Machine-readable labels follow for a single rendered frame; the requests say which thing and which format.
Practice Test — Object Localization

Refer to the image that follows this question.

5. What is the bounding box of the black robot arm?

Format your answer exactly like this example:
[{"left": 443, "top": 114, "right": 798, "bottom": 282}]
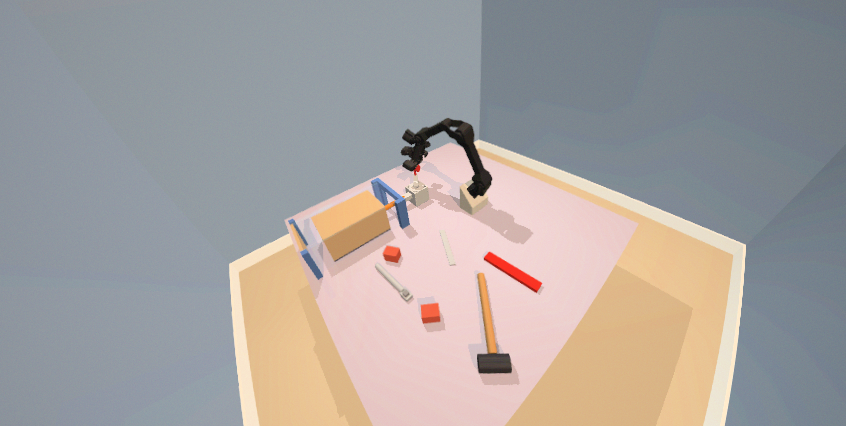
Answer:
[{"left": 401, "top": 118, "right": 492, "bottom": 199}]

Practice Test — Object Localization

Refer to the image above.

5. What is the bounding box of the wooden-handled black mallet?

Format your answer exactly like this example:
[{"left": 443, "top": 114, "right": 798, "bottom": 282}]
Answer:
[{"left": 477, "top": 273, "right": 512, "bottom": 374}]

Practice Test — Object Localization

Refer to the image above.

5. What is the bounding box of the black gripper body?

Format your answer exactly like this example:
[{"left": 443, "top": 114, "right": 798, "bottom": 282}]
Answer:
[{"left": 402, "top": 148, "right": 428, "bottom": 172}]

